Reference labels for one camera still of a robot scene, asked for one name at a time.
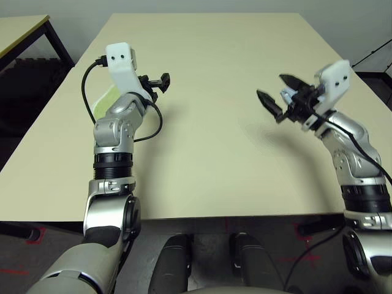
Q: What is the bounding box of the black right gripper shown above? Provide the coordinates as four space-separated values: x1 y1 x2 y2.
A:
256 73 323 125

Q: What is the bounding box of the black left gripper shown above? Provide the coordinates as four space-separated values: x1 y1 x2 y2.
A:
137 72 172 102

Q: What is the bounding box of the green terry towel white trim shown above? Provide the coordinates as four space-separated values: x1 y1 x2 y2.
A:
91 85 122 121

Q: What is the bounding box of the black low platform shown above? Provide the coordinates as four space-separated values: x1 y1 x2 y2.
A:
356 70 392 81

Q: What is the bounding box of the black foam floor mat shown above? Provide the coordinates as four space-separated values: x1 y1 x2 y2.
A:
0 57 73 135

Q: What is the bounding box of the dark grey robot right leg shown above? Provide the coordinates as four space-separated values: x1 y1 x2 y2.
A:
229 232 285 290

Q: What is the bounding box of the dark grey robot leg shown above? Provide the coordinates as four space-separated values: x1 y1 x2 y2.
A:
229 232 285 290
148 234 194 293

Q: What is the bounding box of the dark grey robot left leg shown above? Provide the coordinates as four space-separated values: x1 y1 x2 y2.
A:
148 234 194 293

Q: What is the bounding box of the black table leg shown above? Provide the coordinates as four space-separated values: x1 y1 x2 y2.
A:
0 222 41 241

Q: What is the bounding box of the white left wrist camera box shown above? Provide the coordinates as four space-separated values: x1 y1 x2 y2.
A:
105 42 153 101

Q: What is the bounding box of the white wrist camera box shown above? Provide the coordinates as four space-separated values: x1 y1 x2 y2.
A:
105 42 153 101
303 59 351 131

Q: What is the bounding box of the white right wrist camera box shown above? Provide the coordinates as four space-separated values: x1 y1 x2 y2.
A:
303 59 351 131

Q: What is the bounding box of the black left wrist camera cable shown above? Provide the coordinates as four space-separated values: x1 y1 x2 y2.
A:
81 55 163 143

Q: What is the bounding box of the beige side table black frame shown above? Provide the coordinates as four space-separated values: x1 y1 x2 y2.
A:
0 15 76 71

